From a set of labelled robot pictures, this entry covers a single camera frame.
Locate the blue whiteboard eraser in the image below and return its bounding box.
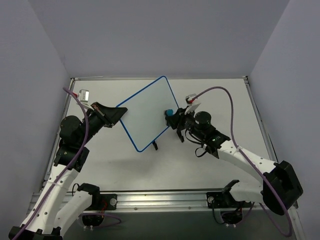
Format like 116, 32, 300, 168
164, 109, 175, 117

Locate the blue framed whiteboard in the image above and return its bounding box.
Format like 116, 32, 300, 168
116, 75, 179, 153

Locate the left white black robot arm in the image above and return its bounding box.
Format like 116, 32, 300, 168
8, 102, 128, 240

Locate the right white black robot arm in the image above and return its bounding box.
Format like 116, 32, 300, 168
164, 108, 303, 216

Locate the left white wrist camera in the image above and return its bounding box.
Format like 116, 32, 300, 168
77, 89, 91, 109

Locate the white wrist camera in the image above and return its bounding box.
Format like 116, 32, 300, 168
77, 89, 91, 109
184, 93, 201, 115

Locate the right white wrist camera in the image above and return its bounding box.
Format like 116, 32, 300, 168
184, 93, 201, 115

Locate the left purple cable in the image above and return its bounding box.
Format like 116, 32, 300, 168
9, 87, 123, 240

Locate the purple cable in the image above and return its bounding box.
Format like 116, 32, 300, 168
187, 86, 293, 238
9, 87, 123, 240

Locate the black wire whiteboard stand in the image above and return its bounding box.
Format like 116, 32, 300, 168
152, 129, 186, 151

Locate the aluminium front rail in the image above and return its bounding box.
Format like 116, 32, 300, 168
26, 191, 298, 215

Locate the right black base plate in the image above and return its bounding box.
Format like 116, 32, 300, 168
206, 191, 232, 209

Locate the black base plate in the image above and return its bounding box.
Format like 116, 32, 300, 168
206, 191, 232, 209
98, 193, 118, 212

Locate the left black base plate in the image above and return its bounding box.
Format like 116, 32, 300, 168
98, 193, 118, 212

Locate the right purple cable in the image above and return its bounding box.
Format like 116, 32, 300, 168
187, 86, 293, 238

